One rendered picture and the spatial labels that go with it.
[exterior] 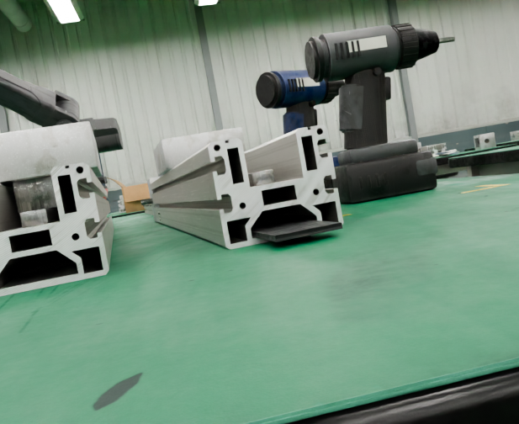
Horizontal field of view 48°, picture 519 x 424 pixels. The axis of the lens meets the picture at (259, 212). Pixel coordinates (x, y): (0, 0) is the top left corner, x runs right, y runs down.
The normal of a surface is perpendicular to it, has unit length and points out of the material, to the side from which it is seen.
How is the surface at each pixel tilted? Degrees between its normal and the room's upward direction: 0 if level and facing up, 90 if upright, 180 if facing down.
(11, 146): 90
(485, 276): 0
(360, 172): 90
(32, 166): 90
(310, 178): 90
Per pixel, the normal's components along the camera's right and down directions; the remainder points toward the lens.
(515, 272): -0.18, -0.98
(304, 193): 0.24, 0.01
